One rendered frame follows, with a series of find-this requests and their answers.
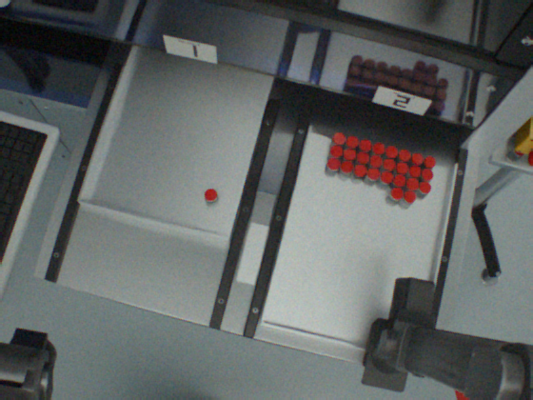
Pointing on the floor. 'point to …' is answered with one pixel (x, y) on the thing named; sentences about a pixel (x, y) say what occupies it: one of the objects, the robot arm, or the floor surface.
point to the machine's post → (501, 119)
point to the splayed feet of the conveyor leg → (486, 248)
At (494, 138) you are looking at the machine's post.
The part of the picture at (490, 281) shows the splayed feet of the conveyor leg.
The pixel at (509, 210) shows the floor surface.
